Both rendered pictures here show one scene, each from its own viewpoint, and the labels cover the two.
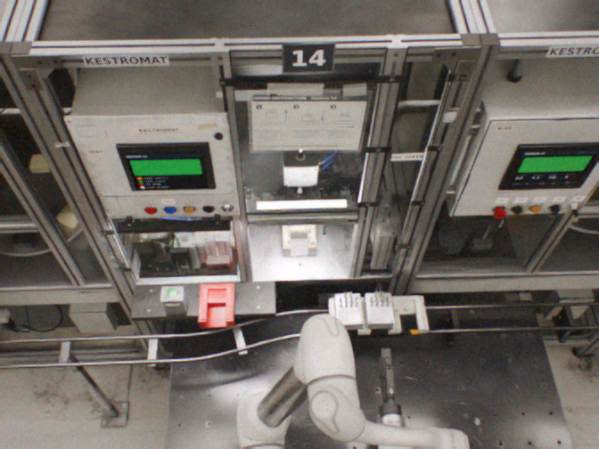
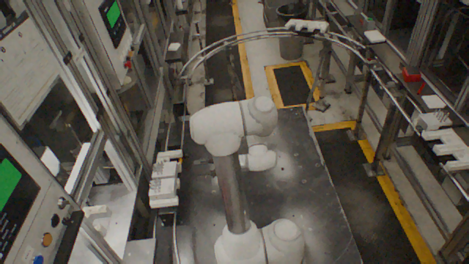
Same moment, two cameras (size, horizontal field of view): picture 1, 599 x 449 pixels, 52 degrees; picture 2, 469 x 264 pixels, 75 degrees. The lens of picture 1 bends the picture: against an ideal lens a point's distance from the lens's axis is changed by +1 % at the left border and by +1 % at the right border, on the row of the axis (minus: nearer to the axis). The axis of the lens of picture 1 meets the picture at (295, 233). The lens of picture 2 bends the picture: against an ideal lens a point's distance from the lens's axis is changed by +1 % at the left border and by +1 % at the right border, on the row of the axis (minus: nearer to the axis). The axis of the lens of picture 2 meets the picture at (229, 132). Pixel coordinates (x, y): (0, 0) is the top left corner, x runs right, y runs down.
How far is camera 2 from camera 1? 1.23 m
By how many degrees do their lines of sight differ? 52
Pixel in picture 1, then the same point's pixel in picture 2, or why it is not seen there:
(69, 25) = not seen: outside the picture
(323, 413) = (269, 103)
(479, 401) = not seen: hidden behind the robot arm
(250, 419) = (246, 240)
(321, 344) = (215, 112)
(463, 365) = (200, 150)
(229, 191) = (47, 182)
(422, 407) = not seen: hidden behind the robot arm
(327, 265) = (122, 204)
